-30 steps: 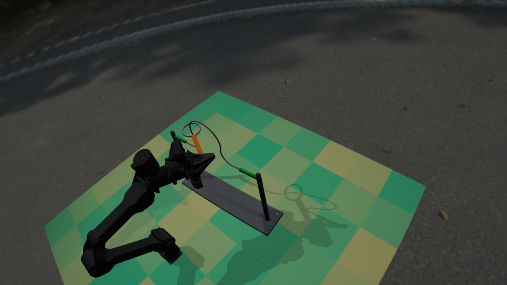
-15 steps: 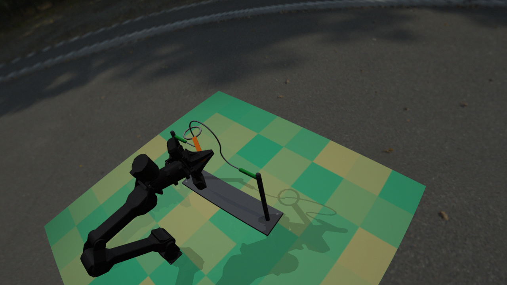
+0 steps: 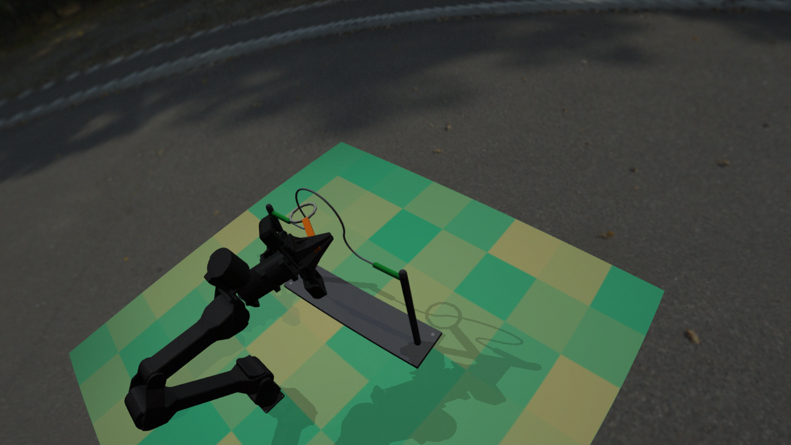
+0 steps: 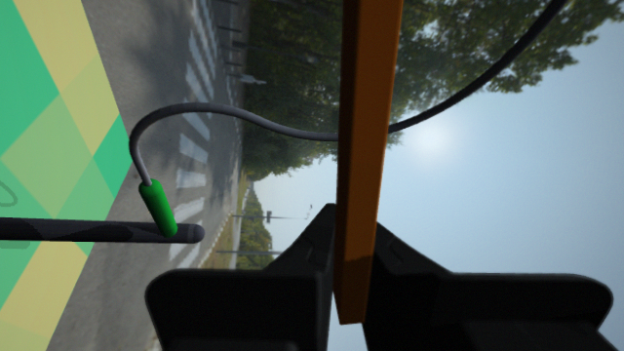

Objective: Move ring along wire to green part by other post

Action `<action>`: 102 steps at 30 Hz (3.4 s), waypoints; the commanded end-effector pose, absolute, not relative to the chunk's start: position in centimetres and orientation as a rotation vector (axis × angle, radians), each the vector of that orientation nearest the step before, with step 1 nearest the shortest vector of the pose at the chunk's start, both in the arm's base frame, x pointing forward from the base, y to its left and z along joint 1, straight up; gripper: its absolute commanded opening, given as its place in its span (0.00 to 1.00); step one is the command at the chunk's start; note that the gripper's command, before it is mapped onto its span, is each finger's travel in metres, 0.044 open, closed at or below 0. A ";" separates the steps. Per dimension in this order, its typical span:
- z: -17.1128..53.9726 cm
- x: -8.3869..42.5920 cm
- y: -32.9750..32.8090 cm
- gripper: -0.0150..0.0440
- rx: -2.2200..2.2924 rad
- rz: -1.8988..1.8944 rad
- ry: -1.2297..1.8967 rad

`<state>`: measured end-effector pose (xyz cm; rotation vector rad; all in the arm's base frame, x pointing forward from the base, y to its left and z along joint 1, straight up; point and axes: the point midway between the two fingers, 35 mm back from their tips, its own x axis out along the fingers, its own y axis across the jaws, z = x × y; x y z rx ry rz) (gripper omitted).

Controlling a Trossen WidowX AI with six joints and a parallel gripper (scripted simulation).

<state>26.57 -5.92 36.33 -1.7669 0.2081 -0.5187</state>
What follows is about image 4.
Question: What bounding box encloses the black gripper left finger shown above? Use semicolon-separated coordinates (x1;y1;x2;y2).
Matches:
144;203;335;351

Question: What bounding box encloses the orange-brown handle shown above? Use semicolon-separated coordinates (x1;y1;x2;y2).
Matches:
332;0;403;325

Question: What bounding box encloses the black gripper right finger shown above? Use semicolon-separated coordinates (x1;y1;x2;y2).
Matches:
362;221;613;351

